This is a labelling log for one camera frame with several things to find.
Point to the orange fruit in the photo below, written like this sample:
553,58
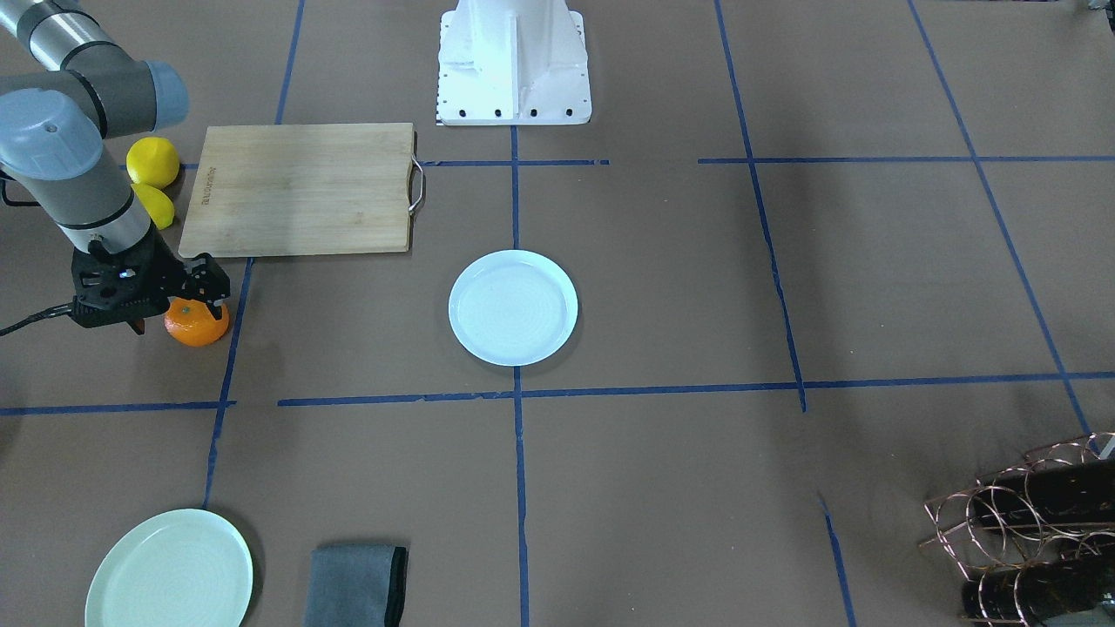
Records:
192,323

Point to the light blue plate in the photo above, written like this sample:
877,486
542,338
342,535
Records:
513,308

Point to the pale green plate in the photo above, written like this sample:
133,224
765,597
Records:
186,567

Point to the wooden cutting board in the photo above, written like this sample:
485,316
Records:
285,190

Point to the upper yellow lemon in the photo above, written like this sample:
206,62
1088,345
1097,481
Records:
153,161

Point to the folded dark grey cloth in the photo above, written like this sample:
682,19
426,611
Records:
356,584

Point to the back brown wine bottle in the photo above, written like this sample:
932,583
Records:
1076,592

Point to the white camera stand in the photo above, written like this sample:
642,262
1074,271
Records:
513,63

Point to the copper wire bottle rack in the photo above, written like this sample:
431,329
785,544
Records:
1033,542

